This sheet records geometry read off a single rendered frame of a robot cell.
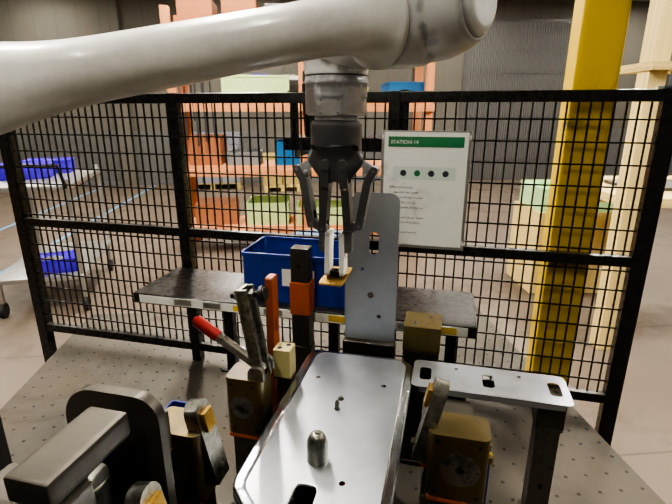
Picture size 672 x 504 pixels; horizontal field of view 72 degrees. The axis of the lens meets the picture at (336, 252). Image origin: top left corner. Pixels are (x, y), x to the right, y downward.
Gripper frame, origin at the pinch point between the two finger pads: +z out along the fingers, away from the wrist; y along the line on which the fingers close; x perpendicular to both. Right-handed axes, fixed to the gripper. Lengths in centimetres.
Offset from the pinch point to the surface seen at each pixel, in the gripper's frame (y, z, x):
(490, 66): 92, -112, 1020
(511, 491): 35, 59, 20
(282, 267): -22.1, 16.1, 35.2
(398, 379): 9.9, 28.8, 11.5
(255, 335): -13.7, 15.4, -1.8
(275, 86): -157, -45, 398
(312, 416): -3.3, 28.8, -3.3
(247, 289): -15.9, 8.1, 0.7
